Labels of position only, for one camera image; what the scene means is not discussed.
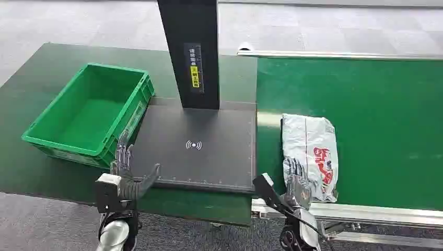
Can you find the green plastic crate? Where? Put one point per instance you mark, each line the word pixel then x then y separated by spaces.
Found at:
pixel 90 114

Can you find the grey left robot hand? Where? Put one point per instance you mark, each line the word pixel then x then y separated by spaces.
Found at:
pixel 128 183

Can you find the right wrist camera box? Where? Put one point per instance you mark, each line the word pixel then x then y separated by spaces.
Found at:
pixel 268 190

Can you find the black scanner platform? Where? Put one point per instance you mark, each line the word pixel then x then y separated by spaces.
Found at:
pixel 200 145

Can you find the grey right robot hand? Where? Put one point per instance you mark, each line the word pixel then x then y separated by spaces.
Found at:
pixel 298 188

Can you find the green conveyor belt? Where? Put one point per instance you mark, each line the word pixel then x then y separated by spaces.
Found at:
pixel 363 128

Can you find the black scanner post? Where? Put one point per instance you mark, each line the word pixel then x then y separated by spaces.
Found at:
pixel 190 52

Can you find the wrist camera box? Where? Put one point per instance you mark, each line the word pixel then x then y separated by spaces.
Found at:
pixel 268 190
pixel 108 192

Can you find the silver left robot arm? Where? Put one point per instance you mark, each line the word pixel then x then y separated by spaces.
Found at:
pixel 116 230

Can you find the silver conveyor frame rail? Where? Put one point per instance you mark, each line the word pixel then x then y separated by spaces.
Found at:
pixel 363 216

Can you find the grey parcel bag red print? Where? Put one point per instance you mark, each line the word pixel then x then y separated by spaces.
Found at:
pixel 313 149

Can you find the yellow black label sticker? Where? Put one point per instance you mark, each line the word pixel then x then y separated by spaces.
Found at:
pixel 195 72

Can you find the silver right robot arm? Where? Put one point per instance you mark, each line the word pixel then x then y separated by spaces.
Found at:
pixel 300 230

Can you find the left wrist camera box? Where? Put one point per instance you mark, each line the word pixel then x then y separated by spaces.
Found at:
pixel 108 192

